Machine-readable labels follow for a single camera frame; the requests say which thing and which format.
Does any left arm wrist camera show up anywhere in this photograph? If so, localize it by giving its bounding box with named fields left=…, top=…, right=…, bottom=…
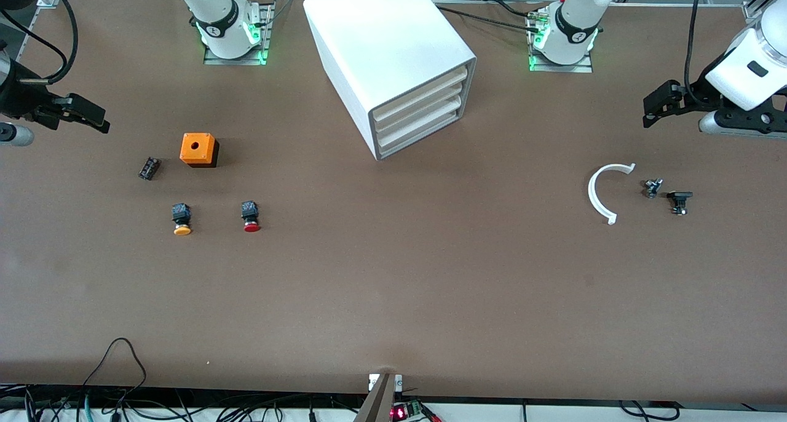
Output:
left=698, top=95, right=787, bottom=135

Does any camera mount post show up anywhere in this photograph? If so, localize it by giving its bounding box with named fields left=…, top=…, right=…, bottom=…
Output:
left=354, top=373, right=404, bottom=422

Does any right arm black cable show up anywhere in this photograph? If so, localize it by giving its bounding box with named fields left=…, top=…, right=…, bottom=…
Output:
left=0, top=0, right=80, bottom=84

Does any orange box with hole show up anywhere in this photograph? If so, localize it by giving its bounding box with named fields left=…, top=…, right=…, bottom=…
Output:
left=180, top=132, right=220, bottom=169

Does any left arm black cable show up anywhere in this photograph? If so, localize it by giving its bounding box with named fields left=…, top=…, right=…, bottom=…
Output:
left=685, top=0, right=705, bottom=103

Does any black switch part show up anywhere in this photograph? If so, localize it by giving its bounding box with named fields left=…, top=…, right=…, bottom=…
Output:
left=667, top=191, right=694, bottom=216

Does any white curved half ring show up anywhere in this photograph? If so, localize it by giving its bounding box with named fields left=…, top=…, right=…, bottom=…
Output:
left=588, top=162, right=636, bottom=225

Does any circuit board with red light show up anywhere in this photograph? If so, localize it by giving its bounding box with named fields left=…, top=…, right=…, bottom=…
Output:
left=389, top=399, right=426, bottom=422

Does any red push button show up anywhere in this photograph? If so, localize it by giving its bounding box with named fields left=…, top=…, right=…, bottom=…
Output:
left=241, top=201, right=262, bottom=233

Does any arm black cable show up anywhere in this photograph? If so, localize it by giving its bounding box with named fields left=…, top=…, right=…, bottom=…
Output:
left=0, top=0, right=80, bottom=84
left=685, top=0, right=705, bottom=103

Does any looped black cable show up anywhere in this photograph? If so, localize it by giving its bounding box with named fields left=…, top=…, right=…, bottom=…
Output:
left=82, top=338, right=148, bottom=404

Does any aluminium arm base plate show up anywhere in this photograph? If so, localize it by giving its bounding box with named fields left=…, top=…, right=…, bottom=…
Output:
left=528, top=10, right=595, bottom=73
left=203, top=2, right=272, bottom=66

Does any black table cable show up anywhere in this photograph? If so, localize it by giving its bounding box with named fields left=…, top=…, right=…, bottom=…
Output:
left=433, top=6, right=542, bottom=33
left=483, top=0, right=536, bottom=18

